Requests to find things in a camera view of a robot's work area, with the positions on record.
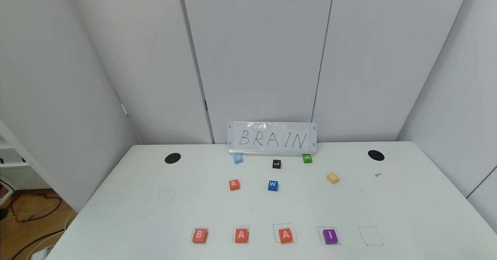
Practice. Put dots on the black round table grommet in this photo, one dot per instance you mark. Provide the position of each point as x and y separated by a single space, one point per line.
172 158
376 155

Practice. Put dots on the yellow letter N block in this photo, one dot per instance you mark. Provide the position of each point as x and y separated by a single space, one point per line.
333 177

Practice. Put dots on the white board reading BRAIN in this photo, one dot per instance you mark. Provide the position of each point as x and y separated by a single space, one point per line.
271 130

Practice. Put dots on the white power strip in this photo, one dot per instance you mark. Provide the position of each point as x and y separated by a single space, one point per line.
43 253

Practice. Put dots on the orange letter R block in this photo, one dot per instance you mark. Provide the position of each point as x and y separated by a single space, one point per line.
234 184

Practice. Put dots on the green letter S block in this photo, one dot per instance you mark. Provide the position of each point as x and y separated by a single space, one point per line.
307 158

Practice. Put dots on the light blue letter block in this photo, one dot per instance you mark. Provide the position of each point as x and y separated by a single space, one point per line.
238 159

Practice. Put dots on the blue letter W block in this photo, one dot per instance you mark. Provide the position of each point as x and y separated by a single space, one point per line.
273 185

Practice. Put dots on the orange letter B block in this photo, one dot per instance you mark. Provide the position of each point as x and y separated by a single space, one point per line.
199 235

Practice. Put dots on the black letter L block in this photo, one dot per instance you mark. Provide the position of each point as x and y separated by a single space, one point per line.
276 164

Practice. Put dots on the orange letter A block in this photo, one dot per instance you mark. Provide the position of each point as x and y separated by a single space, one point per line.
241 235
286 236

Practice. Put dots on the white metal shelf rack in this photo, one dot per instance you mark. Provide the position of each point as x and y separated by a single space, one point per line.
23 155

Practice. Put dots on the purple letter I block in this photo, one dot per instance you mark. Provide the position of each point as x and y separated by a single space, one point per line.
330 236

